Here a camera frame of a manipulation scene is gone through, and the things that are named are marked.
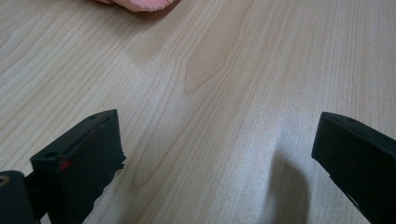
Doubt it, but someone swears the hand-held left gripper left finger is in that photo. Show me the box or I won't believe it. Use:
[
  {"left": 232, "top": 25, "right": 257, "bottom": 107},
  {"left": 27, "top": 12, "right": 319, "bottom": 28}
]
[{"left": 30, "top": 108, "right": 127, "bottom": 224}]

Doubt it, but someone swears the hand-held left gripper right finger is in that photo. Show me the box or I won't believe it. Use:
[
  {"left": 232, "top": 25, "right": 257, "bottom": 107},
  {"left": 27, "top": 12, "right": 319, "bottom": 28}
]
[{"left": 311, "top": 111, "right": 396, "bottom": 224}]

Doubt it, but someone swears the pink mitten with red print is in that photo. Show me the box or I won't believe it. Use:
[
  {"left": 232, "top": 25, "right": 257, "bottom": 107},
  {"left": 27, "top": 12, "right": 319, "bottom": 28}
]
[{"left": 92, "top": 0, "right": 182, "bottom": 13}]

